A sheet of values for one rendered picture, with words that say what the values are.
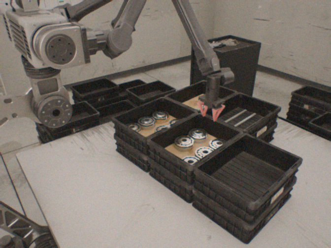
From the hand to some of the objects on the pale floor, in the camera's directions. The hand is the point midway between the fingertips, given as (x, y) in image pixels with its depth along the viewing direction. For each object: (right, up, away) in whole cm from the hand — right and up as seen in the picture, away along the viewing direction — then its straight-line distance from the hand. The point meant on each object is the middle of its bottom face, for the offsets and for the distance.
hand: (209, 116), depth 129 cm
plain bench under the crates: (+4, -89, +58) cm, 106 cm away
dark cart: (+46, +6, +219) cm, 224 cm away
